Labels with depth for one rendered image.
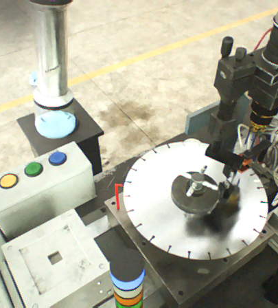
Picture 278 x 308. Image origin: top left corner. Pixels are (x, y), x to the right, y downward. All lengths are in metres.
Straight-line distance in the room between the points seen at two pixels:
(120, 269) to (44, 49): 0.61
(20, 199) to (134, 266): 0.48
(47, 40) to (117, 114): 1.62
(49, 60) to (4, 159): 1.46
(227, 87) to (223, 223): 0.29
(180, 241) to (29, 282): 0.32
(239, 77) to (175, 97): 2.00
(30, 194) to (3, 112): 1.83
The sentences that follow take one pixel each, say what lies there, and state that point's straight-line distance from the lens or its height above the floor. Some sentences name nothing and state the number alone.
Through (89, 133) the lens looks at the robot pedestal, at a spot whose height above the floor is 0.75.
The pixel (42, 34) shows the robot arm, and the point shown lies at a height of 1.18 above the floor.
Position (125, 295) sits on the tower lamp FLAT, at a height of 1.11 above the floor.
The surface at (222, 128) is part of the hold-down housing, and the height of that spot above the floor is 1.12.
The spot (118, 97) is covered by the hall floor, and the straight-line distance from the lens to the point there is 2.57.
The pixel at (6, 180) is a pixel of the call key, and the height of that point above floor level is 0.90.
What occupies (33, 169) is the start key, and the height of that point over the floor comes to 0.91.
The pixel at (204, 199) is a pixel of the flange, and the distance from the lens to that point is 0.73.
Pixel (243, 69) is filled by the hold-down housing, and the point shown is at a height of 1.25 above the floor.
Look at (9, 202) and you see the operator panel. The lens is 0.85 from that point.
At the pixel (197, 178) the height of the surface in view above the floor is 1.00.
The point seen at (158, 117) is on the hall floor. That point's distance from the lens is 2.39.
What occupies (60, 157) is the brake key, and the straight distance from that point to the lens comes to 0.89.
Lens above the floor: 1.55
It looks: 48 degrees down
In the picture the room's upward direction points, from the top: straight up
